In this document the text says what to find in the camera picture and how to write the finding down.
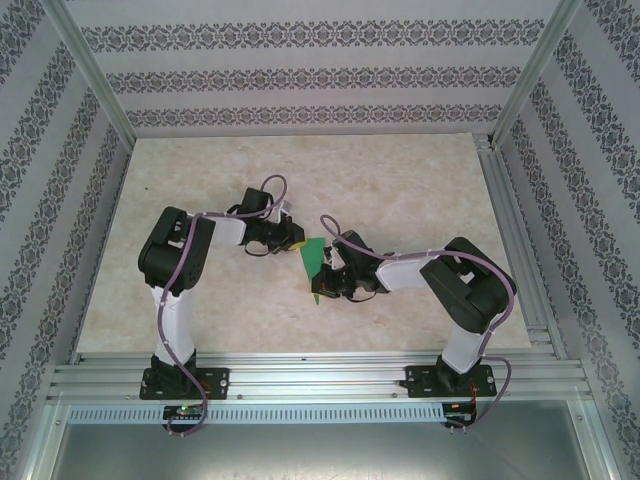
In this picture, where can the aluminium frame post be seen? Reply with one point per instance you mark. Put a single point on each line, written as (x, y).
(100, 80)
(530, 80)

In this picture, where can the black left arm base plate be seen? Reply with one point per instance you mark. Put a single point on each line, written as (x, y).
(220, 382)

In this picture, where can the right circuit board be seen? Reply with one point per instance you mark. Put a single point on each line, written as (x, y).
(457, 412)

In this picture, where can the grey metal sheet tray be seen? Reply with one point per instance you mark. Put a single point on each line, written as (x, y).
(320, 455)

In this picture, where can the aluminium mounting rail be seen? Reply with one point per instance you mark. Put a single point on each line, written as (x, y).
(320, 375)

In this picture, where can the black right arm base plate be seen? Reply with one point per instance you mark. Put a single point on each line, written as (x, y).
(417, 385)

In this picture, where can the left circuit board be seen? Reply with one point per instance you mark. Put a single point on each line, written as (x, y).
(185, 411)

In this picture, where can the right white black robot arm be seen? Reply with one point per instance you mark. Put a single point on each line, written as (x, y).
(400, 275)

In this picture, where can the circuit board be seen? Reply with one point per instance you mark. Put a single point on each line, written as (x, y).
(185, 411)
(457, 412)

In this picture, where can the green paper sheet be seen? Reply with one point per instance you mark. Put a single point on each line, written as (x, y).
(311, 260)

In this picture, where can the aluminium side rail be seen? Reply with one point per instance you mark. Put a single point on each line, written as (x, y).
(505, 200)

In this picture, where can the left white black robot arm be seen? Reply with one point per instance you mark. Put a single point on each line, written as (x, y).
(172, 325)

